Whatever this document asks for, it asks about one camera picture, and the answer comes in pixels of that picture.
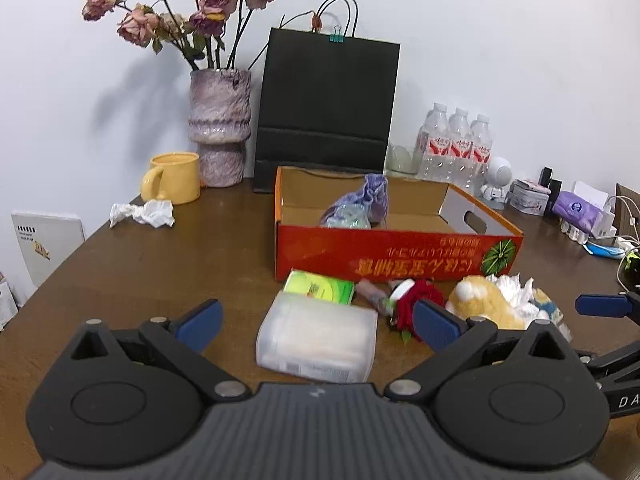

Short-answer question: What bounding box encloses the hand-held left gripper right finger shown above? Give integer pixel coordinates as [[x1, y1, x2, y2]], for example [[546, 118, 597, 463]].
[[384, 299, 576, 403]]

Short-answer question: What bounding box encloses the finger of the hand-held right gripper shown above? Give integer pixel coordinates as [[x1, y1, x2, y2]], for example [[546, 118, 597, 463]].
[[575, 290, 640, 322], [575, 340, 640, 386]]

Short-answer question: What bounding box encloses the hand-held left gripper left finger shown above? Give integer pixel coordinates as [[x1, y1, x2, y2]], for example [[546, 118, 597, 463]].
[[70, 299, 252, 403]]

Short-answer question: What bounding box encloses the red artificial rose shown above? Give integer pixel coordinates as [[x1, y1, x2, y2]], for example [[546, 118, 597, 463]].
[[387, 280, 447, 343]]

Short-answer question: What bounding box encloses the yellow white plush toy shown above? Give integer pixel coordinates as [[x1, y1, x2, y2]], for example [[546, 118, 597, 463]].
[[445, 275, 531, 331]]

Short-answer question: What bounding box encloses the blue patterned packet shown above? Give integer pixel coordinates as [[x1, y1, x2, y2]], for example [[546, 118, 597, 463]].
[[531, 287, 572, 339]]

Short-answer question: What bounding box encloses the small clear wrapper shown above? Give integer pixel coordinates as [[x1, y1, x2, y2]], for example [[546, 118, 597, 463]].
[[354, 280, 398, 317]]

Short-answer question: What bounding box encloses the orange cardboard box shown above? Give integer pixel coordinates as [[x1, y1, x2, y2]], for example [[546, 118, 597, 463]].
[[273, 166, 524, 282]]

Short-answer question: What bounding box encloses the white tissue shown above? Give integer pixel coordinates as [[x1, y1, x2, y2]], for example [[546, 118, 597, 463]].
[[109, 199, 176, 229], [487, 273, 536, 319]]

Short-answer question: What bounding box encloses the translucent plastic box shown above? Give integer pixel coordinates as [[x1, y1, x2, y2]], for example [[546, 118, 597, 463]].
[[255, 291, 379, 384]]

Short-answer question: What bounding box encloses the green packet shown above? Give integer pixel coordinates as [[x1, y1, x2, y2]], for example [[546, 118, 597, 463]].
[[284, 269, 357, 306]]

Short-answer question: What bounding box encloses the blue face mask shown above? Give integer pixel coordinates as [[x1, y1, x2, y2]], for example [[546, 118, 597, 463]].
[[585, 240, 629, 261]]

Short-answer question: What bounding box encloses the purple tissue pack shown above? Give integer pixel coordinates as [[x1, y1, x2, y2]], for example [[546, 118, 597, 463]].
[[552, 191, 608, 236]]

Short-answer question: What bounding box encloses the white card box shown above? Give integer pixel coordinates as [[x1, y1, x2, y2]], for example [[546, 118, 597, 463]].
[[570, 181, 610, 211]]

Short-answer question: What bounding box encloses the brown board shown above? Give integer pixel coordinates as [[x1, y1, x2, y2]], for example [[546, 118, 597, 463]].
[[615, 183, 640, 235]]

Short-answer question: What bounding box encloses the black rectangular case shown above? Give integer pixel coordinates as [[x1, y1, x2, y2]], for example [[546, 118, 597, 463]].
[[539, 166, 564, 216]]

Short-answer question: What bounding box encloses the small printed tin box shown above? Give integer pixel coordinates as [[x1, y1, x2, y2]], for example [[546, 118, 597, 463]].
[[507, 178, 551, 217]]

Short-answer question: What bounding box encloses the clear plastic bag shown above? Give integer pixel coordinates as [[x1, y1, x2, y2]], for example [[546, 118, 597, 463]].
[[320, 195, 372, 229]]

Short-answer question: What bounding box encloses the purple plastic bag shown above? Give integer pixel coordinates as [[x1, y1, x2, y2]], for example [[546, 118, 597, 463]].
[[345, 174, 390, 226]]

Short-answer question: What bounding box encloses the yellow mug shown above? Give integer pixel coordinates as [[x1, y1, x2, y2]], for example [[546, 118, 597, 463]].
[[140, 152, 202, 206]]

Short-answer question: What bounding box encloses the white robot figure speaker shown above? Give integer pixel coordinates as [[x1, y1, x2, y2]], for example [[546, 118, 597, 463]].
[[480, 156, 513, 210]]

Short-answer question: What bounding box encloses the clear glass cup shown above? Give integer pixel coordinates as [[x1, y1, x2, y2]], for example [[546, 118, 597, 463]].
[[386, 142, 422, 177]]

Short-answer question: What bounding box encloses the white booklet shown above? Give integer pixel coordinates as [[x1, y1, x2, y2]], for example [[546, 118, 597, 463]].
[[11, 210, 86, 288]]

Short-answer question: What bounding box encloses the clear water bottle red label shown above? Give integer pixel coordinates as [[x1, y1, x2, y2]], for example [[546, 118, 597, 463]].
[[416, 102, 451, 182], [446, 107, 474, 185], [467, 113, 494, 196]]

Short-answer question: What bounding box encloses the purple ceramic vase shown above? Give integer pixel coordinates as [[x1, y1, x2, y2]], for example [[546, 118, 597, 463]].
[[187, 67, 252, 188]]

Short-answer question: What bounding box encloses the black paper bag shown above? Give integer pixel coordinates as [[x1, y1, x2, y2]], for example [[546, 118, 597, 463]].
[[252, 0, 401, 195]]

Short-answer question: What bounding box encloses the white cable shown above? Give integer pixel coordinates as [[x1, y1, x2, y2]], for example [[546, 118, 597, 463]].
[[606, 195, 640, 291]]

